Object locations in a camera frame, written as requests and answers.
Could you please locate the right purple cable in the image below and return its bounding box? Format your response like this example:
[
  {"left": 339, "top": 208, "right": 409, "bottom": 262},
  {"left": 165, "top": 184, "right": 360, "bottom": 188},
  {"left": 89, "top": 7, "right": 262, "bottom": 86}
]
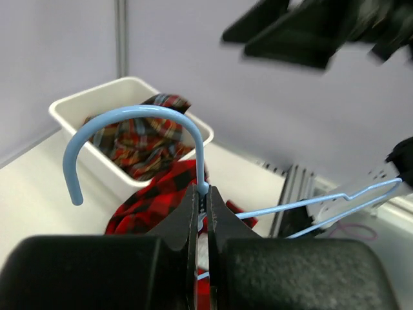
[{"left": 328, "top": 222, "right": 378, "bottom": 242}]

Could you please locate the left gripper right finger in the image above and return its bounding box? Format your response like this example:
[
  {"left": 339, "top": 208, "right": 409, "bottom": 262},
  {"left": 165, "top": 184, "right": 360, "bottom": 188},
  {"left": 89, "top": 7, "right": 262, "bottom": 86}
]
[{"left": 206, "top": 187, "right": 399, "bottom": 310}]

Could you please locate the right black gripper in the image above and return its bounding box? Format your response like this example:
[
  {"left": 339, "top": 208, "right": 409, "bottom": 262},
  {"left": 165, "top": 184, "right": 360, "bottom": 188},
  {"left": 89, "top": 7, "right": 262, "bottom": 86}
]
[{"left": 244, "top": 1, "right": 412, "bottom": 70}]

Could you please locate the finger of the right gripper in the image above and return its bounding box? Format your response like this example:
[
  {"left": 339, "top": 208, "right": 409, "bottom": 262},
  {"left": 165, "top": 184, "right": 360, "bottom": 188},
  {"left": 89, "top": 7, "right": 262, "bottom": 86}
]
[{"left": 221, "top": 0, "right": 290, "bottom": 44}]

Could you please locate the red black plaid shirt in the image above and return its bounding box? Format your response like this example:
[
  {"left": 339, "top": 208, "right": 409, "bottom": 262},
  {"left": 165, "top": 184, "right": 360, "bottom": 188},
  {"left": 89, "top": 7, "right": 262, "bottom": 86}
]
[{"left": 106, "top": 160, "right": 257, "bottom": 309}]

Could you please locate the white plastic bin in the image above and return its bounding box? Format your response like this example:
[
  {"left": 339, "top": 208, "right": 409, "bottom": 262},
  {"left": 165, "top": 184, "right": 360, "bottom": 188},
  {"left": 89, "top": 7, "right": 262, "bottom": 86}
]
[{"left": 49, "top": 77, "right": 214, "bottom": 205}]

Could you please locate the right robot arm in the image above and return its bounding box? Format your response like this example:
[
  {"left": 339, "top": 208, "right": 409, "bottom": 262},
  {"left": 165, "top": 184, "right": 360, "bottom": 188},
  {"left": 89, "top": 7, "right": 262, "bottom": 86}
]
[{"left": 221, "top": 1, "right": 412, "bottom": 238}]

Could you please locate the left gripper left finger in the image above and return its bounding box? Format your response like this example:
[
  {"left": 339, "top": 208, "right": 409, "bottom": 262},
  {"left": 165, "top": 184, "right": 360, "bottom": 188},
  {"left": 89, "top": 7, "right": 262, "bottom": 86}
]
[{"left": 1, "top": 186, "right": 197, "bottom": 309}]

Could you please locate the brown plaid shirt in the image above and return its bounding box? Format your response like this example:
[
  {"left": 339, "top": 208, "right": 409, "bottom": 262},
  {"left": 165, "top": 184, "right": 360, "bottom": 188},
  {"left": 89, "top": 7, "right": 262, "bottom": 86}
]
[{"left": 84, "top": 92, "right": 194, "bottom": 181}]

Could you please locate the aluminium mounting rail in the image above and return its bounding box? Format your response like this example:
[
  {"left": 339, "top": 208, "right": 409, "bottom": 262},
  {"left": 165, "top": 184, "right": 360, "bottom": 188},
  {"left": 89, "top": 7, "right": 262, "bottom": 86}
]
[{"left": 269, "top": 164, "right": 316, "bottom": 238}]

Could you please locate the blue hanger with red shirt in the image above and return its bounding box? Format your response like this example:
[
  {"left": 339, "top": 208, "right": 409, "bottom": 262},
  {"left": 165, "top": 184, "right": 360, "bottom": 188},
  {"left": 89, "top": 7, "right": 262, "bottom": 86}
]
[{"left": 63, "top": 104, "right": 412, "bottom": 238}]

